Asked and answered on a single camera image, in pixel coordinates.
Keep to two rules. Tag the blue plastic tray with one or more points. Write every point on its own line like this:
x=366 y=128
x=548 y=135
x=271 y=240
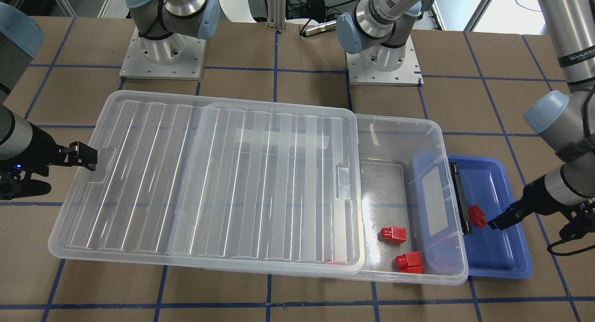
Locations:
x=492 y=253

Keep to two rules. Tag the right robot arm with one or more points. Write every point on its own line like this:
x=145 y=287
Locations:
x=21 y=38

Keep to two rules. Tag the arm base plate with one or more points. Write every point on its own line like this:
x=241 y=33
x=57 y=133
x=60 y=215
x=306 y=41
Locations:
x=178 y=57
x=381 y=65

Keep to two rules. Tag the black box latch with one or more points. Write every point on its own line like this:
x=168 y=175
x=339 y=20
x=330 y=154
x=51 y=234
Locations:
x=466 y=226

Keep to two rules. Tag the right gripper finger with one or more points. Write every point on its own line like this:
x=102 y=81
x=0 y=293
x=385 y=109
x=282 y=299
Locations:
x=78 y=154

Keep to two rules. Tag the clear plastic storage box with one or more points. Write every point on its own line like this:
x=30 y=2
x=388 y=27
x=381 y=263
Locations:
x=409 y=201

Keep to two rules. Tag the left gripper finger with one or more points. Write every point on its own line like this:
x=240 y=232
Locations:
x=510 y=217

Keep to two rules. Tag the clear plastic box lid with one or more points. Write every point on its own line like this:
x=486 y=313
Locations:
x=132 y=206

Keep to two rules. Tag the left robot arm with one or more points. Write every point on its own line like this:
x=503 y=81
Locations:
x=564 y=122

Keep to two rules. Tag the red block in box front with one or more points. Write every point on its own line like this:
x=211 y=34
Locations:
x=411 y=262

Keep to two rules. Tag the red block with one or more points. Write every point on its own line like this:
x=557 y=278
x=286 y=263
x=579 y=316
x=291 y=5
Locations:
x=393 y=234
x=477 y=216
x=411 y=262
x=334 y=261

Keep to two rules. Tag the aluminium frame post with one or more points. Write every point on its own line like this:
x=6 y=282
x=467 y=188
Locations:
x=275 y=14

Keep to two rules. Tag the red block under lid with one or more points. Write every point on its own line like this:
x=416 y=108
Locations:
x=334 y=261

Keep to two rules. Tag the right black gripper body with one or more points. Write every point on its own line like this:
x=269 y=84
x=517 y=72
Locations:
x=41 y=151

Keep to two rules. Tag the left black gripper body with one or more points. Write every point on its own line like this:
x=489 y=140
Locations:
x=538 y=195

